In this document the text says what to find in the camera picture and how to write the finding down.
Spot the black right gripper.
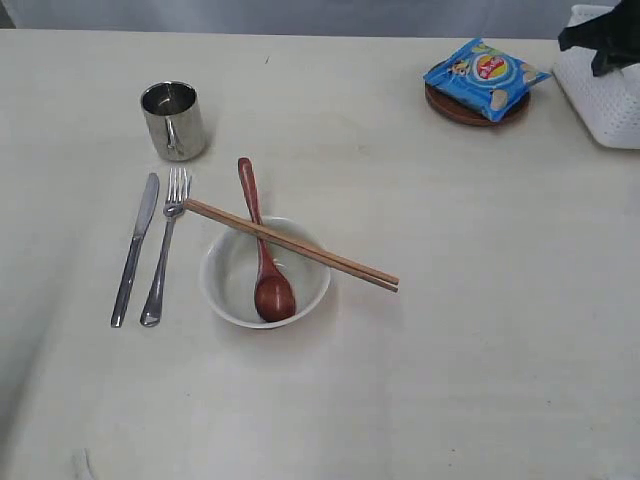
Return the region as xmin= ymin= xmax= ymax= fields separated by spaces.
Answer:
xmin=558 ymin=0 xmax=639 ymax=77

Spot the white perforated plastic basket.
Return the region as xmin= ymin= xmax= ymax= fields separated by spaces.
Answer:
xmin=553 ymin=4 xmax=639 ymax=150

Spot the blue chips bag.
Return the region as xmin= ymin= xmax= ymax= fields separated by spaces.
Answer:
xmin=423 ymin=38 xmax=550 ymax=123

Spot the brown round plate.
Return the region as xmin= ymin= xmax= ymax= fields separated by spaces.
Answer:
xmin=425 ymin=84 xmax=530 ymax=126

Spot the brown wooden chopstick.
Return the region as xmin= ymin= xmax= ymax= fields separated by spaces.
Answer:
xmin=186 ymin=198 xmax=400 ymax=286
xmin=185 ymin=200 xmax=399 ymax=294

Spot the brown wooden spoon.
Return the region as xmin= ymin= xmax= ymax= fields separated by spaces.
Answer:
xmin=238 ymin=157 xmax=296 ymax=323

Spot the silver metal cup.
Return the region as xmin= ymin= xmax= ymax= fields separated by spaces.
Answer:
xmin=140 ymin=81 xmax=206 ymax=162

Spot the grey ceramic bowl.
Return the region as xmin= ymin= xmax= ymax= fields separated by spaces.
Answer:
xmin=199 ymin=228 xmax=331 ymax=330

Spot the silver metal fork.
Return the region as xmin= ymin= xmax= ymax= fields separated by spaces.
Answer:
xmin=140 ymin=167 xmax=191 ymax=328

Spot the silver table knife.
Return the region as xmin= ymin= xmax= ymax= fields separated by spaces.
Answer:
xmin=110 ymin=173 xmax=160 ymax=328

